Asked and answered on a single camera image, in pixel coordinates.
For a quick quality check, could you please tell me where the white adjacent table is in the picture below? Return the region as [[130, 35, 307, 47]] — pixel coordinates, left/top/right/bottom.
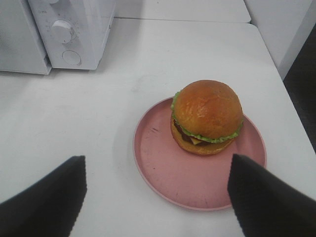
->
[[115, 0, 251, 23]]

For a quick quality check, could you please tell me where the white microwave oven body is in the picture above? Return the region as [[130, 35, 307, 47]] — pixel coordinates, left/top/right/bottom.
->
[[29, 0, 117, 70]]

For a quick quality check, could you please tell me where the burger with lettuce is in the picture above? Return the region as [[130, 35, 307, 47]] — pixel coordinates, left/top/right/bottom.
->
[[170, 80, 243, 156]]

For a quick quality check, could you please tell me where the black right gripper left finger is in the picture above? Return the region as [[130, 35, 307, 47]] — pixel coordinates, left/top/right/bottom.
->
[[0, 156, 87, 237]]

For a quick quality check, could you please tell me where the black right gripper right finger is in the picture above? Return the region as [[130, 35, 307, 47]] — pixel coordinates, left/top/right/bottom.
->
[[228, 154, 316, 237]]

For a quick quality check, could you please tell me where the white round door button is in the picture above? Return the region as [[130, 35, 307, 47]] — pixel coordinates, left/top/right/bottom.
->
[[62, 50, 81, 65]]

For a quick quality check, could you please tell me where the white microwave door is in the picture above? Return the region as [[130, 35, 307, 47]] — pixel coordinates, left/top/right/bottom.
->
[[0, 0, 52, 75]]

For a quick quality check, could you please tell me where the pink round plate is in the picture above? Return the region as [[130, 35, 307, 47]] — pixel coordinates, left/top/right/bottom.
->
[[133, 97, 267, 211]]

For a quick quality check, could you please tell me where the white timer knob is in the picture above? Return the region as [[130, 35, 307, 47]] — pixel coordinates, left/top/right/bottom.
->
[[51, 20, 76, 44]]

